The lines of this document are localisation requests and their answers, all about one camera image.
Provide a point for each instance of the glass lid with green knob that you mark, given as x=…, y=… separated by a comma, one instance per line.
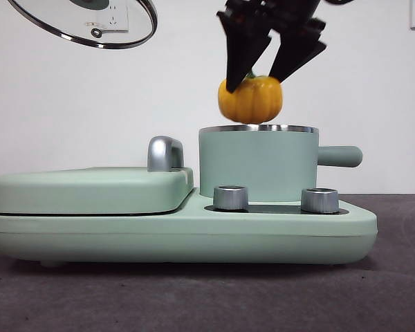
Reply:
x=55, y=20

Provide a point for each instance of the round silver control knob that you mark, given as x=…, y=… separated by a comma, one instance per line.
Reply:
x=230, y=198

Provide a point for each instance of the yellow pumpkin with green stem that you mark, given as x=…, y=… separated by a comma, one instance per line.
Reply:
x=250, y=102

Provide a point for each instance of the squarish silver control knob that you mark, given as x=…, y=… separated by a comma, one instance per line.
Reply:
x=318, y=201

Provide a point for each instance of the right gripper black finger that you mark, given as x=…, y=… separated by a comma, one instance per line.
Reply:
x=297, y=52
x=242, y=52

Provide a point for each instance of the mint green breakfast maker base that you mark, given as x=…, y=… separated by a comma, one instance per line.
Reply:
x=228, y=238

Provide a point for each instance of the mint green hinged griddle cover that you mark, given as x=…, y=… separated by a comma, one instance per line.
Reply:
x=90, y=190

